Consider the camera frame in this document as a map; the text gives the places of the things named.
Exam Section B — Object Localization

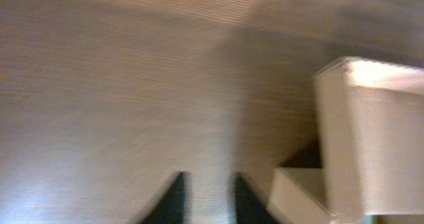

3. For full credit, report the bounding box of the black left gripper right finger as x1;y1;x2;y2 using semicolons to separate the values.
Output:
234;172;278;224

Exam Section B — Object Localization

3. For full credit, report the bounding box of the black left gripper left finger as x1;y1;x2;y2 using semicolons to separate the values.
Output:
139;172;186;224

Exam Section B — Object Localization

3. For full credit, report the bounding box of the brown cardboard box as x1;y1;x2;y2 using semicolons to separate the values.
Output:
267;57;423;223

